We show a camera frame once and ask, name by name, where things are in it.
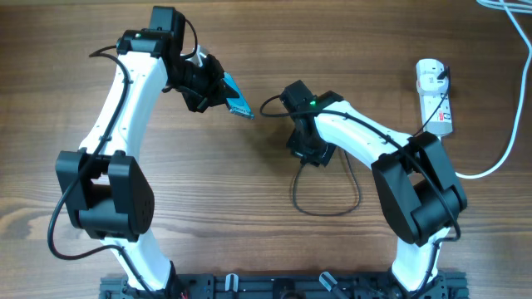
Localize teal Galaxy smartphone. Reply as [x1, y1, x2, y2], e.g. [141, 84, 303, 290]
[224, 72, 254, 120]

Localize black USB charging cable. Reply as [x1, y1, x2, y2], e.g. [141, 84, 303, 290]
[291, 66, 451, 218]

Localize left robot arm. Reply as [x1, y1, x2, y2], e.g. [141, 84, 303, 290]
[56, 6, 253, 298]

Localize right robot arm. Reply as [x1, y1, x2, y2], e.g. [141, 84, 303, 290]
[279, 81, 467, 296]

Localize white power strip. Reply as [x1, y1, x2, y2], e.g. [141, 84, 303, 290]
[415, 58, 453, 139]

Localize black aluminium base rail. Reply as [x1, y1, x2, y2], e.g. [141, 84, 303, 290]
[98, 271, 470, 299]

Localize white power strip cord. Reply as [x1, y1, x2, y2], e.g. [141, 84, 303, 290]
[455, 0, 532, 180]

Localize white cables in corner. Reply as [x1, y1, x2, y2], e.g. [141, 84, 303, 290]
[475, 0, 532, 15]

